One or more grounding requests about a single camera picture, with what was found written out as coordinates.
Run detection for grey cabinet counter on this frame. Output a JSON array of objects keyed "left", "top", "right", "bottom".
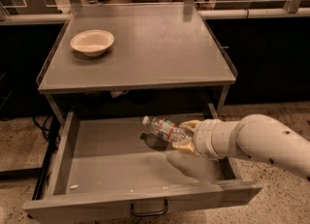
[{"left": 38, "top": 3, "right": 236, "bottom": 106}]

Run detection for clear plastic water bottle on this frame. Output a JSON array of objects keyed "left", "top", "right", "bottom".
[{"left": 142, "top": 116, "right": 192, "bottom": 144}]

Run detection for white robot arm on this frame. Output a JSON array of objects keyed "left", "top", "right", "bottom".
[{"left": 172, "top": 114, "right": 310, "bottom": 180}]

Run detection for black metal drawer handle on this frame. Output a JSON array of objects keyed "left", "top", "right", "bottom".
[{"left": 130, "top": 200, "right": 169, "bottom": 217}]

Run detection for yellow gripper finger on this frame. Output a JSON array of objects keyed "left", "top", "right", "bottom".
[
  {"left": 172, "top": 139, "right": 195, "bottom": 154},
  {"left": 178, "top": 120, "right": 201, "bottom": 133}
]

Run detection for white paper bowl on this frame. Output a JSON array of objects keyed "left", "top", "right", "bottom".
[{"left": 70, "top": 30, "right": 115, "bottom": 57}]

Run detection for black floor cables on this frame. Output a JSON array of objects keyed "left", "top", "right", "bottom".
[{"left": 31, "top": 114, "right": 61, "bottom": 144}]

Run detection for grey open top drawer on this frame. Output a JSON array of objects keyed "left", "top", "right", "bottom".
[{"left": 23, "top": 105, "right": 262, "bottom": 224}]

